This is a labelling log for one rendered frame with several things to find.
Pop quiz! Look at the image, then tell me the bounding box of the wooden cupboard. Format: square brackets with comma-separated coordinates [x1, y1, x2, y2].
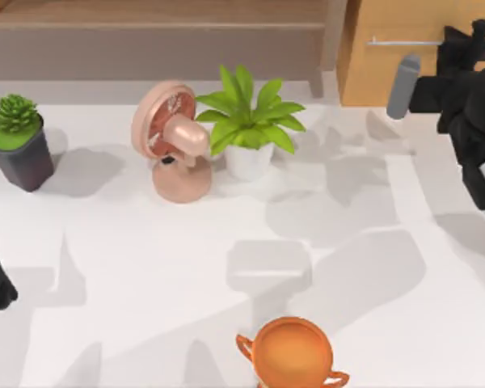
[336, 0, 485, 108]

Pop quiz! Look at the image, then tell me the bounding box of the leafy plant in white pot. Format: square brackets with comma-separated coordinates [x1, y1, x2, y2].
[194, 64, 308, 182]

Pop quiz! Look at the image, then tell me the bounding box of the pink desk fan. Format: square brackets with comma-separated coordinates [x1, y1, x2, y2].
[129, 79, 214, 205]

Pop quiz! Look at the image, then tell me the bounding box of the wooden open shelf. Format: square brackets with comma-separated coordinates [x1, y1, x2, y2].
[0, 0, 348, 99]

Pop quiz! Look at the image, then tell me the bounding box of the orange trophy cup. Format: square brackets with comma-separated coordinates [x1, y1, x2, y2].
[235, 315, 351, 388]

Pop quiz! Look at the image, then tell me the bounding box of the succulent in dark pot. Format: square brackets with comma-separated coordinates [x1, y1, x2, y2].
[0, 93, 57, 193]

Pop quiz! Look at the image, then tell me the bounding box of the long metal handle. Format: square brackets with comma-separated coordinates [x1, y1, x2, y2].
[365, 36, 445, 47]

